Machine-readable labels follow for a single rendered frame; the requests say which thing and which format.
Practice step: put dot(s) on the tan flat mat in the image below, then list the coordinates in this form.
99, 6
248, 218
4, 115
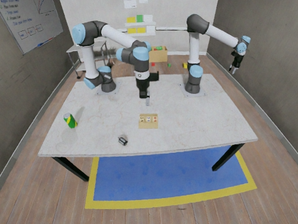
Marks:
151, 124

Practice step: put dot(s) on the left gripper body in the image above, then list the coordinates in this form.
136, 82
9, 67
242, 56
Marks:
238, 58

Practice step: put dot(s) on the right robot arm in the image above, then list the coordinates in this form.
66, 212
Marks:
135, 54

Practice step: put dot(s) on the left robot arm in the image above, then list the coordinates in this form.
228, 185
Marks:
196, 25

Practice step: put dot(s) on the green and yellow drink can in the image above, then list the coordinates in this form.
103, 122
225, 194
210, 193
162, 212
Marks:
70, 120

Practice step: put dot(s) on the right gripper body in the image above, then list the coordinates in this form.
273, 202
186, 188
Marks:
143, 82

